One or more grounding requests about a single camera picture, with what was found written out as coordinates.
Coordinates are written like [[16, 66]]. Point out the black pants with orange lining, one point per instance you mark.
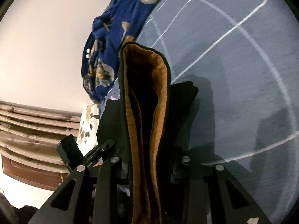
[[150, 183]]

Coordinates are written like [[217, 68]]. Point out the blue checked bed sheet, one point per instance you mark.
[[242, 55]]

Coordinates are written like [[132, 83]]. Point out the brown wooden bed frame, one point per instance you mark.
[[43, 179]]

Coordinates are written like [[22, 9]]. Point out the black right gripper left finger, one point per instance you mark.
[[88, 195]]

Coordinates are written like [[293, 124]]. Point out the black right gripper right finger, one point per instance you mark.
[[195, 193]]

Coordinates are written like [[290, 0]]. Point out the blue dog print blanket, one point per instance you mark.
[[120, 22]]

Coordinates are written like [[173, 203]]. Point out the white floral pillow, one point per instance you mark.
[[87, 139]]

